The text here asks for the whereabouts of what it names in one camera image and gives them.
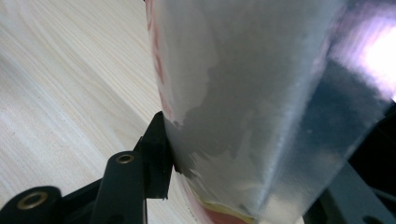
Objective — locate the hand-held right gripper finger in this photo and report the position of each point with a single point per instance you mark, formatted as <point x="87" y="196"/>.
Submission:
<point x="155" y="155"/>

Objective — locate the red and white sugar bag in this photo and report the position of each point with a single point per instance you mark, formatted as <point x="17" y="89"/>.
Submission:
<point x="249" y="93"/>

